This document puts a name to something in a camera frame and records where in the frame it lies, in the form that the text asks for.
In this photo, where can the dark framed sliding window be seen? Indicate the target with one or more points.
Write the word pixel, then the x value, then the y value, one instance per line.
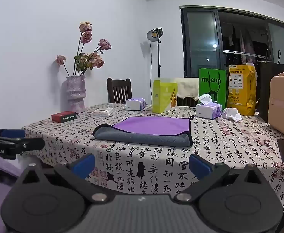
pixel 200 41

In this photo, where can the white flat box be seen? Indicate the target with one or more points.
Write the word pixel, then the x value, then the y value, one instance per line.
pixel 102 112

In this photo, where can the pink speckled vase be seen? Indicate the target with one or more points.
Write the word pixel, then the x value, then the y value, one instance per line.
pixel 76 94

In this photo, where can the dried pink roses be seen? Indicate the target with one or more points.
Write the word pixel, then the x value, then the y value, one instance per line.
pixel 86 60

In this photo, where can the yellow plastic bag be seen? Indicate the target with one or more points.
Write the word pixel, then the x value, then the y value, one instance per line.
pixel 241 87

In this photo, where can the yellow-green carton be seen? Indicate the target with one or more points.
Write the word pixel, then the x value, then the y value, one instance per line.
pixel 163 95

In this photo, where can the purple and white tissue pack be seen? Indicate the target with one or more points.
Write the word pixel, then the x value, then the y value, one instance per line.
pixel 135 104
pixel 208 110

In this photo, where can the dark wooden chair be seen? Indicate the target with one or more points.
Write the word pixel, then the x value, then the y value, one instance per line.
pixel 186 102
pixel 119 91

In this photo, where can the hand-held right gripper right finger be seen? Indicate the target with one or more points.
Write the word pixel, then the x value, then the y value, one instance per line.
pixel 199 166

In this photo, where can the tan box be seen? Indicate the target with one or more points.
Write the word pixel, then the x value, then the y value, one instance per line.
pixel 283 102

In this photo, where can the green paper bag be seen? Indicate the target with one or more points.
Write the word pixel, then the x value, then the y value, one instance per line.
pixel 212 81

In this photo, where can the crumpled white tissue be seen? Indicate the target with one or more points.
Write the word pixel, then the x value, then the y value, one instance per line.
pixel 231 114

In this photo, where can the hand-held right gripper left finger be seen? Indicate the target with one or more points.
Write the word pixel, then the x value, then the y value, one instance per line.
pixel 85 166

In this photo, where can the metal drying rail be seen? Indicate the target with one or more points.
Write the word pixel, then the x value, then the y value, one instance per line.
pixel 246 53

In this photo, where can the purple and grey towel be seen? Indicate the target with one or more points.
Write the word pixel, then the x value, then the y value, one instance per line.
pixel 151 127

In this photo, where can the studio lamp on stand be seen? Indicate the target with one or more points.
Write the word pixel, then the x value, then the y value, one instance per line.
pixel 154 34

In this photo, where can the black paper bag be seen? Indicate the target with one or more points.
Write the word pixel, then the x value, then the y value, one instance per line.
pixel 268 89

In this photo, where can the red flat box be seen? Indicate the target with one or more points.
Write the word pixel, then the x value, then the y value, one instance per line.
pixel 64 117

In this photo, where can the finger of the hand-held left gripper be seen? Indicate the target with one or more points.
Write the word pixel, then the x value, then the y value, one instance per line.
pixel 12 133
pixel 31 143

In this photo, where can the calligraphy printed tablecloth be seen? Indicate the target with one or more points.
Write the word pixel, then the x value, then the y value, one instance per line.
pixel 229 145

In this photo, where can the cream cloth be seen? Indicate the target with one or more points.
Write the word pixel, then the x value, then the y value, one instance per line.
pixel 186 87

